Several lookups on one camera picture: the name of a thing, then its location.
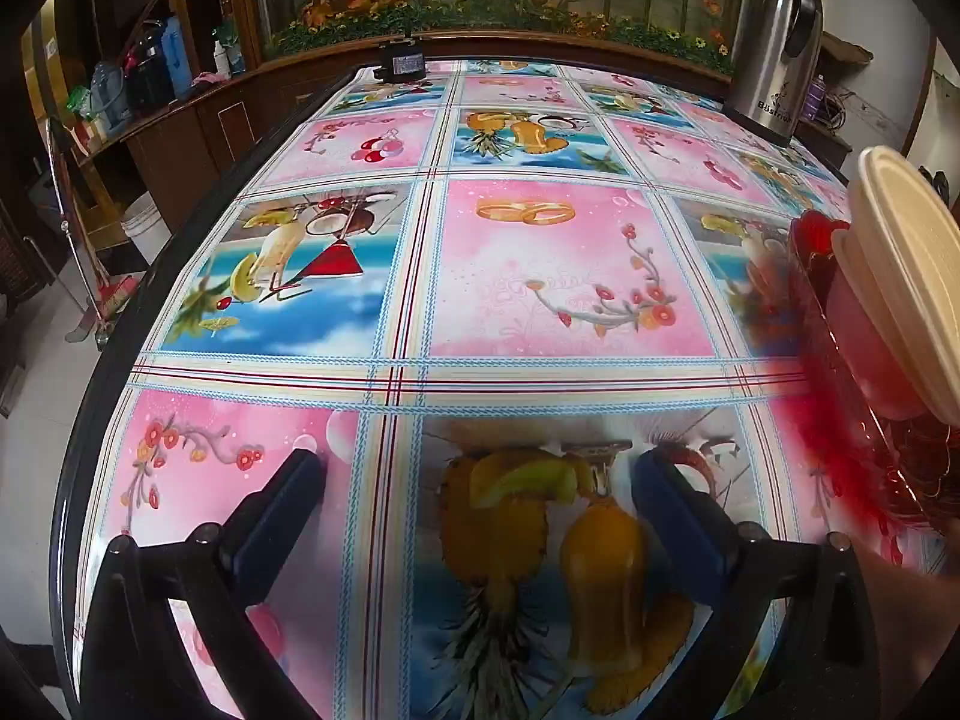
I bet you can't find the white bucket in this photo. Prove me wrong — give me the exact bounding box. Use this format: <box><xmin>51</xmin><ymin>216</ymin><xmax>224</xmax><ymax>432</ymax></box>
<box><xmin>120</xmin><ymin>191</ymin><xmax>175</xmax><ymax>260</ymax></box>

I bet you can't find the flat mop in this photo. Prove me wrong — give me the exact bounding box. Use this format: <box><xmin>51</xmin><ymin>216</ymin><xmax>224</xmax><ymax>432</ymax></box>
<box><xmin>21</xmin><ymin>234</ymin><xmax>95</xmax><ymax>342</ymax></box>

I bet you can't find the beige round lid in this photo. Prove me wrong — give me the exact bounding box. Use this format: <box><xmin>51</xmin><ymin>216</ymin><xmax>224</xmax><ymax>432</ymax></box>
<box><xmin>846</xmin><ymin>146</ymin><xmax>960</xmax><ymax>425</ymax></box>

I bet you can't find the red plastic tray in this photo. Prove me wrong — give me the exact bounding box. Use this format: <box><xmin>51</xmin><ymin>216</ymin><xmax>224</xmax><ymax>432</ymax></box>
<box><xmin>787</xmin><ymin>210</ymin><xmax>960</xmax><ymax>541</ymax></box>

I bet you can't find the small black device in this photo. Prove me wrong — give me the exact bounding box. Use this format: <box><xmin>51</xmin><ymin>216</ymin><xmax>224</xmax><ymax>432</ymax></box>
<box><xmin>373</xmin><ymin>36</ymin><xmax>428</xmax><ymax>83</ymax></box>

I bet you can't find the black kettle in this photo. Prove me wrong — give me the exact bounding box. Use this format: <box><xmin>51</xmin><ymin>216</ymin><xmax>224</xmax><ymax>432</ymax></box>
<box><xmin>124</xmin><ymin>19</ymin><xmax>177</xmax><ymax>110</ymax></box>

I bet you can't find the wooden cabinet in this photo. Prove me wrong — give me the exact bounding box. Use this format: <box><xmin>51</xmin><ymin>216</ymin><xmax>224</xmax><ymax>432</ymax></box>
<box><xmin>75</xmin><ymin>37</ymin><xmax>353</xmax><ymax>241</ymax></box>

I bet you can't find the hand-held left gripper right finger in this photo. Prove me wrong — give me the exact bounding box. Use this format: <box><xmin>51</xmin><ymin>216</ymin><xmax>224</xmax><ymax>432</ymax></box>
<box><xmin>630</xmin><ymin>444</ymin><xmax>882</xmax><ymax>720</ymax></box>

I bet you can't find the blue bottle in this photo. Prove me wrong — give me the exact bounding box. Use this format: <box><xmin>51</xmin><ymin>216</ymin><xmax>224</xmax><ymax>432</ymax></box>
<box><xmin>161</xmin><ymin>13</ymin><xmax>196</xmax><ymax>95</ymax></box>

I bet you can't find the stainless steel thermos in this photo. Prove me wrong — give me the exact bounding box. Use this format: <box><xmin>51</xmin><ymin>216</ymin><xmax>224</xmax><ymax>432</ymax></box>
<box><xmin>724</xmin><ymin>0</ymin><xmax>824</xmax><ymax>147</ymax></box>

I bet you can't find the blue grey jug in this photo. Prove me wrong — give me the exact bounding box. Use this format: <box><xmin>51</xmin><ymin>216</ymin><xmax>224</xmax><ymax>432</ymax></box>
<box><xmin>90</xmin><ymin>64</ymin><xmax>132</xmax><ymax>132</ymax></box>

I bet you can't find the white bowl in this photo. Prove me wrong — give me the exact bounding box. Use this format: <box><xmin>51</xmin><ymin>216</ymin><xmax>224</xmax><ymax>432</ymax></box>
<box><xmin>825</xmin><ymin>229</ymin><xmax>931</xmax><ymax>421</ymax></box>

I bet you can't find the colourful broom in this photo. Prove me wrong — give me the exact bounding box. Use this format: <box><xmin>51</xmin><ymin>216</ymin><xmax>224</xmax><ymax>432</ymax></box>
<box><xmin>56</xmin><ymin>157</ymin><xmax>147</xmax><ymax>331</ymax></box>

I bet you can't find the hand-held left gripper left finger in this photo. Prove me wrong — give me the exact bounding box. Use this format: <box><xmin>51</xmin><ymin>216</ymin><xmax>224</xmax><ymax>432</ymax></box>
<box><xmin>79</xmin><ymin>448</ymin><xmax>331</xmax><ymax>720</ymax></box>

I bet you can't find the silver pole mop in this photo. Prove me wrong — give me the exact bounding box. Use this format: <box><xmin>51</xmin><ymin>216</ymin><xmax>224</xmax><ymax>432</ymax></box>
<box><xmin>43</xmin><ymin>120</ymin><xmax>110</xmax><ymax>352</ymax></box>

